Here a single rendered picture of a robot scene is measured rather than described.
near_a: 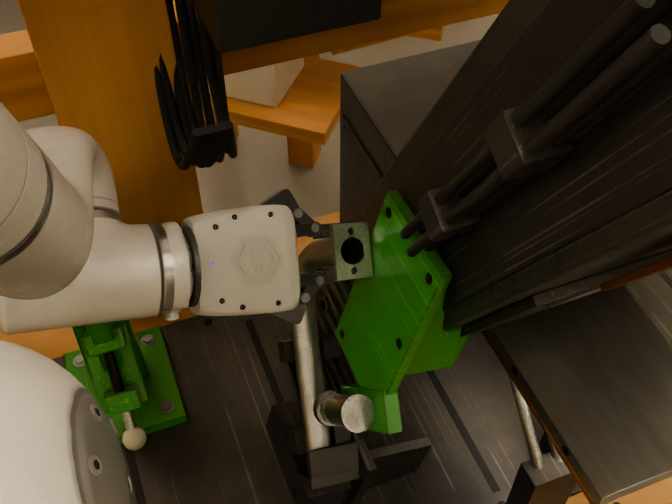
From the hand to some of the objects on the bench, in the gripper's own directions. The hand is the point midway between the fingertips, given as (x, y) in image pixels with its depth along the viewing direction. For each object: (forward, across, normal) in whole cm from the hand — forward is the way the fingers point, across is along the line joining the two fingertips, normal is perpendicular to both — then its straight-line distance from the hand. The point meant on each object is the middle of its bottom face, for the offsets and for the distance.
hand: (336, 252), depth 79 cm
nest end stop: (+2, +27, -12) cm, 30 cm away
